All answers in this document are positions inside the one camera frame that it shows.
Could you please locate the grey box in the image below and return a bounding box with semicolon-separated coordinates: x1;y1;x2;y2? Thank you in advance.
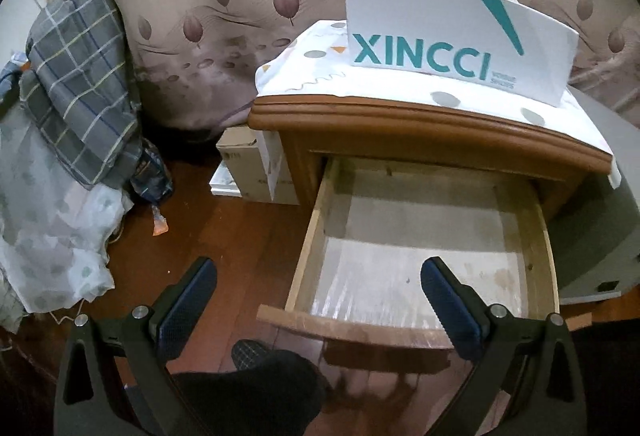
555;86;640;303

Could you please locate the grey plaid blanket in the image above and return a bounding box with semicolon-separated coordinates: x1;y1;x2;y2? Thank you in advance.
20;0;143;191

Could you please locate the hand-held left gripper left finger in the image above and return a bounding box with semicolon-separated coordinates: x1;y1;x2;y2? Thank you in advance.
54;257;218;436

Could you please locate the clear plastic drawer liner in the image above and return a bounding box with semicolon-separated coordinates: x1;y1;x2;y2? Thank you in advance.
312;236;531;332

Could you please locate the white leaf print cloth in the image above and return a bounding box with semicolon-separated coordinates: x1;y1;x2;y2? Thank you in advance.
0;106;133;317

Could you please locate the blue plastic packet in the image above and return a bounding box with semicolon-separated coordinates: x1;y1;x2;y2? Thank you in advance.
131;138;173;203

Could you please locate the orange wrapper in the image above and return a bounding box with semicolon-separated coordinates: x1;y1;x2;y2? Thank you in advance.
150;205;169;236

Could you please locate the flat white box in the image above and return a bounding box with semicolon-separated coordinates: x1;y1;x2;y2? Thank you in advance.
210;163;251;197

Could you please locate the person's dark trouser leg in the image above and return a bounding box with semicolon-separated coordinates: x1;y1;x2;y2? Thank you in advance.
170;350;333;436

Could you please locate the white shoe box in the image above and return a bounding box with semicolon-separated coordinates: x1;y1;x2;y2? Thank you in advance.
342;0;581;108

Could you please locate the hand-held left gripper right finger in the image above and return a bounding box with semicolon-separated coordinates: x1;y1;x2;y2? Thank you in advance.
420;257;586;436

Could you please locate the plaid slipper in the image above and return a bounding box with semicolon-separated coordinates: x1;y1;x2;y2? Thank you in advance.
231;338;276;369

